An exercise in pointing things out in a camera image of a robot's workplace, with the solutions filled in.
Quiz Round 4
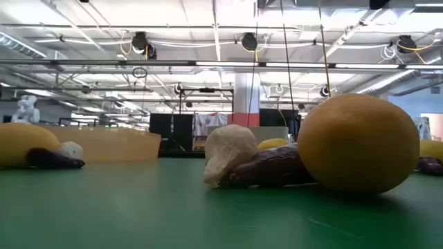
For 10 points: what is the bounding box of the white garlic bulb with stem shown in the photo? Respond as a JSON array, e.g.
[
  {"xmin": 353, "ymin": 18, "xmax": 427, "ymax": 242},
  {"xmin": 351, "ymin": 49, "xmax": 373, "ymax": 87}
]
[{"xmin": 203, "ymin": 124, "xmax": 260, "ymax": 190}]

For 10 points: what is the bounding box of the yellow lemon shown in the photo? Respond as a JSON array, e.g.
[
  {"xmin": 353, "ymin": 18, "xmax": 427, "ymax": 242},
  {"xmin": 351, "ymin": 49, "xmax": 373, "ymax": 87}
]
[
  {"xmin": 419, "ymin": 139, "xmax": 443, "ymax": 160},
  {"xmin": 0, "ymin": 122, "xmax": 62, "ymax": 169},
  {"xmin": 257, "ymin": 138, "xmax": 289, "ymax": 151}
]

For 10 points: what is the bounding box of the long purple eggplant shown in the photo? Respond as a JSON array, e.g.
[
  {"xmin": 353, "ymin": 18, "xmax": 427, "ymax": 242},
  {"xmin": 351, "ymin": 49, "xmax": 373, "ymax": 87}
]
[{"xmin": 219, "ymin": 143, "xmax": 318, "ymax": 190}]

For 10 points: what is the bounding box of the large orange fruit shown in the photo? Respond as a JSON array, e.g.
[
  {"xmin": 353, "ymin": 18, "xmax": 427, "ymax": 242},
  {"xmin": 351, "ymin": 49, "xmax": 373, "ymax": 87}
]
[{"xmin": 297, "ymin": 93, "xmax": 422, "ymax": 194}]

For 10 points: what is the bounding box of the round white garlic bulb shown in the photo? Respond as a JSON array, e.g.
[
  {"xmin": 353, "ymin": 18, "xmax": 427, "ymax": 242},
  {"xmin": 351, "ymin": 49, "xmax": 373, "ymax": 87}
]
[{"xmin": 56, "ymin": 140, "xmax": 84, "ymax": 160}]

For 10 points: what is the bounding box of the small purple eggplant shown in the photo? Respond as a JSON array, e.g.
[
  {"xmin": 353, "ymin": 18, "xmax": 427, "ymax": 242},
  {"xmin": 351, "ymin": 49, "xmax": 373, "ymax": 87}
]
[
  {"xmin": 26, "ymin": 147, "xmax": 86, "ymax": 170},
  {"xmin": 416, "ymin": 156, "xmax": 443, "ymax": 176}
]

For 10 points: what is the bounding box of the white cloth with red print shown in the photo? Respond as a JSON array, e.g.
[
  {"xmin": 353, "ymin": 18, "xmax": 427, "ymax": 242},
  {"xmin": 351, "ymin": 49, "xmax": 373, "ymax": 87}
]
[{"xmin": 193, "ymin": 112, "xmax": 229, "ymax": 138}]

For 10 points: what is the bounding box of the white column with orange band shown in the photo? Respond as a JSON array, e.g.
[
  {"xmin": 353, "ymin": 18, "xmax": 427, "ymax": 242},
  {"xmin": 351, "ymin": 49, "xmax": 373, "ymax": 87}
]
[{"xmin": 233, "ymin": 71, "xmax": 261, "ymax": 127}]

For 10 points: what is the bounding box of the black partition panel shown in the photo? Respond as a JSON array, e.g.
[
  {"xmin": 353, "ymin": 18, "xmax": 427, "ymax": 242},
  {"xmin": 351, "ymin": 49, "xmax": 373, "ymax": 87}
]
[
  {"xmin": 149, "ymin": 113, "xmax": 194, "ymax": 155},
  {"xmin": 259, "ymin": 108, "xmax": 300, "ymax": 141}
]

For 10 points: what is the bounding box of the small white plastic basket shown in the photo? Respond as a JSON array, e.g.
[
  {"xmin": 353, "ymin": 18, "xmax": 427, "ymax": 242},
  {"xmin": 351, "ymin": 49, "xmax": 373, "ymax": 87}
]
[{"xmin": 206, "ymin": 125, "xmax": 290, "ymax": 148}]

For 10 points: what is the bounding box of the tan translucent plastic basket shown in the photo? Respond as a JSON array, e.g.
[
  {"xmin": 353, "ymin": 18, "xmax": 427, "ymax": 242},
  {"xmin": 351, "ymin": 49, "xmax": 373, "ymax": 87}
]
[{"xmin": 36, "ymin": 124, "xmax": 162, "ymax": 163}]

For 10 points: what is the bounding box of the green table mat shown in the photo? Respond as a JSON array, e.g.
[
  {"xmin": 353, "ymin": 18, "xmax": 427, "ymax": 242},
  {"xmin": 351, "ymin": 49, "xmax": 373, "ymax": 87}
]
[{"xmin": 0, "ymin": 157, "xmax": 443, "ymax": 249}]

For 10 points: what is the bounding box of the blue patterned cloth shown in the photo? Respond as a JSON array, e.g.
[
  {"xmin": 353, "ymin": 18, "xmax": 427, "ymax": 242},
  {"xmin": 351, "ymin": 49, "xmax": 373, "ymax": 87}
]
[{"xmin": 413, "ymin": 116, "xmax": 432, "ymax": 141}]

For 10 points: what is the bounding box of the pink panel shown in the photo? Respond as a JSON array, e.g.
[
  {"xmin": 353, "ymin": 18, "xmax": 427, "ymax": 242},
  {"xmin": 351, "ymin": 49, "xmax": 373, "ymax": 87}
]
[{"xmin": 420, "ymin": 113, "xmax": 443, "ymax": 142}]

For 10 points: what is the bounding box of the black metal frame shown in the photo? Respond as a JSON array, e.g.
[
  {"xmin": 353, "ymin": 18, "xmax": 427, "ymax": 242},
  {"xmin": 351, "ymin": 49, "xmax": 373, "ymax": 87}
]
[{"xmin": 178, "ymin": 88, "xmax": 235, "ymax": 153}]

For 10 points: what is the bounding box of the black table frame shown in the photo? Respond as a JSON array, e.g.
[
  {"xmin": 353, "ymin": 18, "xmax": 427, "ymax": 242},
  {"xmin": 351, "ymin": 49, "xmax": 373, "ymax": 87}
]
[{"xmin": 157, "ymin": 151, "xmax": 208, "ymax": 159}]

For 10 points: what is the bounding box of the black coiled cable loop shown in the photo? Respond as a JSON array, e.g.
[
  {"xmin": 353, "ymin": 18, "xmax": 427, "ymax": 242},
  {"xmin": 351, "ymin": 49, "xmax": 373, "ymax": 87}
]
[{"xmin": 132, "ymin": 66, "xmax": 149, "ymax": 80}]

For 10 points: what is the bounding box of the yellow cable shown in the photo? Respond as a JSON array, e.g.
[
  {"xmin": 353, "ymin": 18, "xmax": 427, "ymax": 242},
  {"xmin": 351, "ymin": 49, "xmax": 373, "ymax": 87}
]
[{"xmin": 317, "ymin": 0, "xmax": 332, "ymax": 98}]

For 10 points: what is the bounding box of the long ceiling light rail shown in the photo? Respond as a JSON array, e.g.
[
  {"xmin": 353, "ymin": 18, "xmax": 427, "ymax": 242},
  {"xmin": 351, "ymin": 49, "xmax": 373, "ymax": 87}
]
[{"xmin": 0, "ymin": 59, "xmax": 443, "ymax": 70}]

